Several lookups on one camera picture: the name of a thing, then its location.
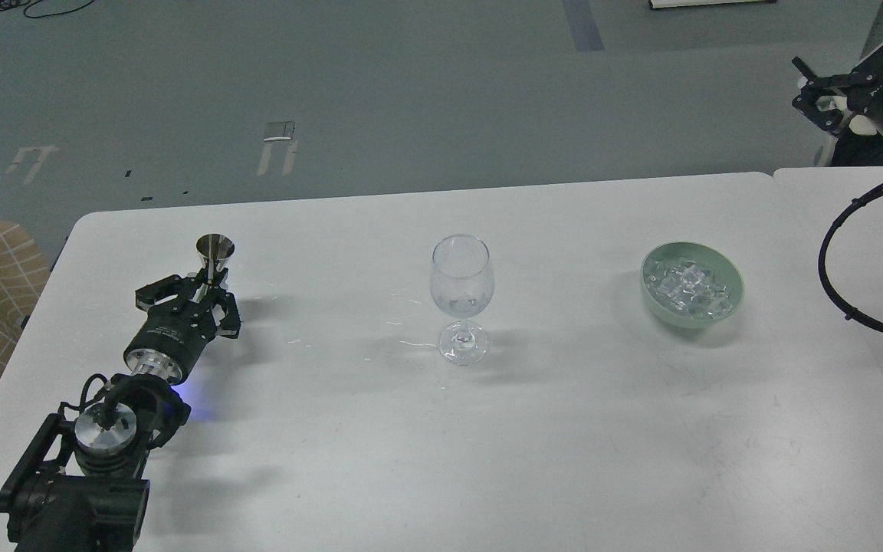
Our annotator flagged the steel jigger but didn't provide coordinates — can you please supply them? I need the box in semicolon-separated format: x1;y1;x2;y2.
195;233;235;290

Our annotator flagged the green bowl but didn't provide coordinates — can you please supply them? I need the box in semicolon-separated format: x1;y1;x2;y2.
640;241;746;330

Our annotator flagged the pile of clear ice cubes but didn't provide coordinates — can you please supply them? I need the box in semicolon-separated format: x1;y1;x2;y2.
644;256;737;319

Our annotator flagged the white board on floor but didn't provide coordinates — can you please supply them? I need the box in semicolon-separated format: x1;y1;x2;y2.
648;0;775;10

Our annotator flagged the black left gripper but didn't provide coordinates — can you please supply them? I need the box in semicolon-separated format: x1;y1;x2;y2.
123;274;241;384

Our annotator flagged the clear wine glass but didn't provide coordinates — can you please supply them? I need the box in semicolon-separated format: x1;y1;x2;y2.
429;234;495;366

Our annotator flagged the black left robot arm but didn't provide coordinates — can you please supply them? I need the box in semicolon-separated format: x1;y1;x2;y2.
0;267;241;551

